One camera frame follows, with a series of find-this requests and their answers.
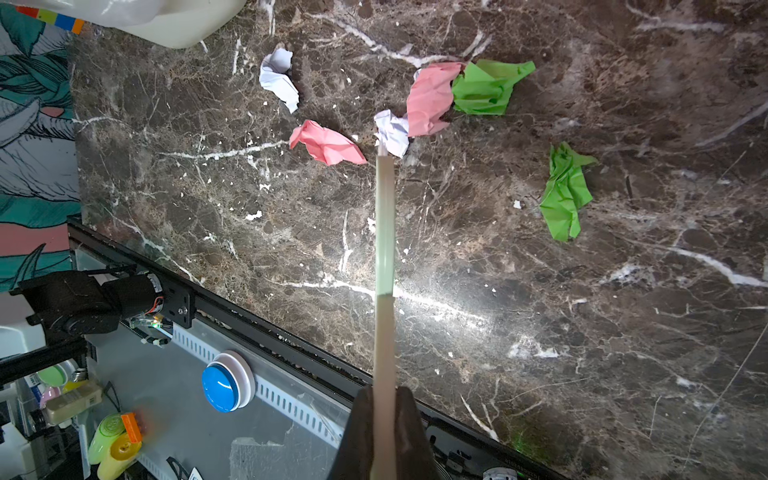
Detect green paper scrap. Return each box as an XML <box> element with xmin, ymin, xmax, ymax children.
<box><xmin>452</xmin><ymin>59</ymin><xmax>536</xmax><ymax>116</ymax></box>
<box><xmin>539</xmin><ymin>142</ymin><xmax>597</xmax><ymax>242</ymax></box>

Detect yellow green bottles off table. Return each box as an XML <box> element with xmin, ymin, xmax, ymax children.
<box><xmin>87</xmin><ymin>412</ymin><xmax>143</xmax><ymax>480</ymax></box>

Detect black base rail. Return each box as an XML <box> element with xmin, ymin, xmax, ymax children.
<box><xmin>68</xmin><ymin>219</ymin><xmax>563</xmax><ymax>479</ymax></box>

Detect white paper scrap upper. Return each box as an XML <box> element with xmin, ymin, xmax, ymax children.
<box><xmin>259</xmin><ymin>47</ymin><xmax>300</xmax><ymax>113</ymax></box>

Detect pink paper scrap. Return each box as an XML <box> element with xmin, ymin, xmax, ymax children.
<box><xmin>289</xmin><ymin>120</ymin><xmax>367</xmax><ymax>166</ymax></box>
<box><xmin>407</xmin><ymin>62</ymin><xmax>463</xmax><ymax>138</ymax></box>

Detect white slotted cable duct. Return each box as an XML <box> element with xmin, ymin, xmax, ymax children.
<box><xmin>172</xmin><ymin>326</ymin><xmax>349</xmax><ymax>449</ymax></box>

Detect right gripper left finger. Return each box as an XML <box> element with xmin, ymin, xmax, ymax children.
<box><xmin>327</xmin><ymin>386</ymin><xmax>374</xmax><ymax>480</ymax></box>

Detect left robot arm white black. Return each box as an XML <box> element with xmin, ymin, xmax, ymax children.
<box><xmin>10</xmin><ymin>269</ymin><xmax>192</xmax><ymax>345</ymax></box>

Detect small white paper scrap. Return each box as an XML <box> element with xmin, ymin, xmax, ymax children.
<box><xmin>374</xmin><ymin>110</ymin><xmax>410</xmax><ymax>159</ymax></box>

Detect light green hand brush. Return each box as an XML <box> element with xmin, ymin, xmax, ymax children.
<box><xmin>370</xmin><ymin>141</ymin><xmax>396</xmax><ymax>480</ymax></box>

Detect beige trash bin with liner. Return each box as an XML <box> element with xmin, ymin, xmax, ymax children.
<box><xmin>12</xmin><ymin>0</ymin><xmax>246</xmax><ymax>49</ymax></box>

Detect pink paper scrap upper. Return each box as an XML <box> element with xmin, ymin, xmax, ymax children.
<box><xmin>407</xmin><ymin>62</ymin><xmax>463</xmax><ymax>138</ymax></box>

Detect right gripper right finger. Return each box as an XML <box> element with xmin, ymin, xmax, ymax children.
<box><xmin>395</xmin><ymin>387</ymin><xmax>439</xmax><ymax>480</ymax></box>

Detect green paper scrap upper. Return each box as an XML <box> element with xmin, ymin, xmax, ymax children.
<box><xmin>452</xmin><ymin>59</ymin><xmax>536</xmax><ymax>116</ymax></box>

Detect green paper scrap right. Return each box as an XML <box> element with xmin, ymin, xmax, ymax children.
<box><xmin>539</xmin><ymin>142</ymin><xmax>597</xmax><ymax>242</ymax></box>

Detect blue round button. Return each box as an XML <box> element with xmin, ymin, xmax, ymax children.
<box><xmin>201</xmin><ymin>350</ymin><xmax>256</xmax><ymax>413</ymax></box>

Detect pink paper scrap middle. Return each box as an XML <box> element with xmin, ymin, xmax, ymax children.
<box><xmin>289</xmin><ymin>120</ymin><xmax>367</xmax><ymax>166</ymax></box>

